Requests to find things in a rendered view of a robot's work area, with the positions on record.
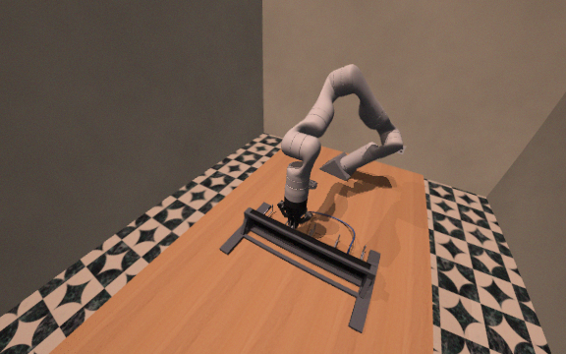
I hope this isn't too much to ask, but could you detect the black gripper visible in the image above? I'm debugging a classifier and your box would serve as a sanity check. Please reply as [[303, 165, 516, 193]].
[[278, 195, 313, 229]]

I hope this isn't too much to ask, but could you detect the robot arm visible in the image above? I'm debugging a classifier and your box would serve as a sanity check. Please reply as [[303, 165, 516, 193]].
[[281, 64, 404, 203]]

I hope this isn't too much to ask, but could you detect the dark grey patch panel rack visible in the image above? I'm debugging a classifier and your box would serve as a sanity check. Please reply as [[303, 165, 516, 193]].
[[219, 203, 381, 332]]

